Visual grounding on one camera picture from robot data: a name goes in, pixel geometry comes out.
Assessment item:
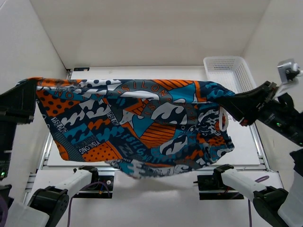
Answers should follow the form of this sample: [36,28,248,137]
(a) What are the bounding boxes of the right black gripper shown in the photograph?
[215,79,303,145]

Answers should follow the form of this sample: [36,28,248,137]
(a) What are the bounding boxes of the colourful patterned shorts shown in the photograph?
[33,78,234,178]

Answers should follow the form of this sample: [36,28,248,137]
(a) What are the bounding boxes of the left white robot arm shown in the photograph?
[0,79,99,227]

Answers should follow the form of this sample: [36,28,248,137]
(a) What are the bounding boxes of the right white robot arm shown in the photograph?
[213,81,303,227]

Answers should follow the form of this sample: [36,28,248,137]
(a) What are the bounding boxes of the white plastic basket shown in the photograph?
[203,56,256,94]

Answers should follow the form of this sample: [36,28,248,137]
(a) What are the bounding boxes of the small black label sticker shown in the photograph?
[73,67,90,71]

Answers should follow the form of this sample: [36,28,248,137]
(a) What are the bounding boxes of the right aluminium rail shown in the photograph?
[250,123,271,171]

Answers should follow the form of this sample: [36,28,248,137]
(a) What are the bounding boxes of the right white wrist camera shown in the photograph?
[277,59,303,85]

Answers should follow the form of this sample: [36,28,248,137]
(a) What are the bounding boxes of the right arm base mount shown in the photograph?
[193,175,244,201]

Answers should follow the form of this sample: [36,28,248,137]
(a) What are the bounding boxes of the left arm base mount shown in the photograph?
[74,171,115,199]

